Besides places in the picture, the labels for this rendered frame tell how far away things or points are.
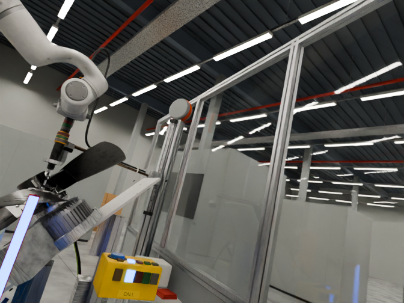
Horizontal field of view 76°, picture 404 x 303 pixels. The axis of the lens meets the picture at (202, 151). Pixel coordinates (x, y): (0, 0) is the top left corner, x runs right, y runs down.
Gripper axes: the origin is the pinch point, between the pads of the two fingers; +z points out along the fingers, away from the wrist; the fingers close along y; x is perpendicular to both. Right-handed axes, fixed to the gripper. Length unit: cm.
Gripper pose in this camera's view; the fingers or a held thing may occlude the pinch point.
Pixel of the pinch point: (71, 113)
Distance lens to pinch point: 117.4
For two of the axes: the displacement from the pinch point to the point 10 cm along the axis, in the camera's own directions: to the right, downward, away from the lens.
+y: 8.4, 3.2, 4.4
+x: 2.3, -9.4, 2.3
